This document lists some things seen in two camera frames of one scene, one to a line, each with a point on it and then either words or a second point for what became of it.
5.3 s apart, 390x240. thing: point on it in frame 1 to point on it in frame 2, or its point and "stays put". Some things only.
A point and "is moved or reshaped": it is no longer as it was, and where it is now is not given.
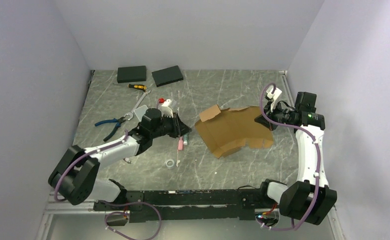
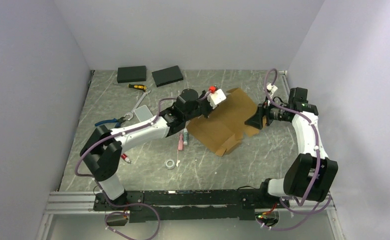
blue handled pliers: (119, 121) stays put
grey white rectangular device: (141, 111) stays put
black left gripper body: (168, 126) to (203, 107)
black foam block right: (167, 76) stays put
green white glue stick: (185, 139) stays put
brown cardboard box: (227, 131) is moved or reshaped
